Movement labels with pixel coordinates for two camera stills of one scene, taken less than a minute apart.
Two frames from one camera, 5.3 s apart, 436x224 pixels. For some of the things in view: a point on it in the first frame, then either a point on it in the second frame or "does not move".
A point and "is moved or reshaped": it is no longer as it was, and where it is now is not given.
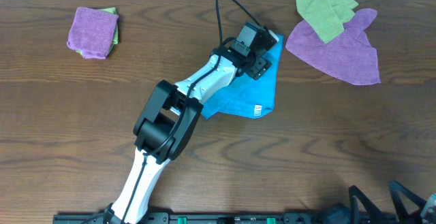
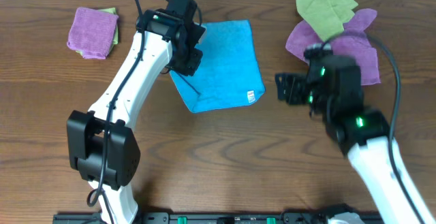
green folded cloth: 113,11 does not move
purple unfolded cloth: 349,55 does not move
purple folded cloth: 92,32 does not move
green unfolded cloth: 326,11 does not move
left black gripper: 261,68 to 191,65
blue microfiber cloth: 245,97 is moved or reshaped
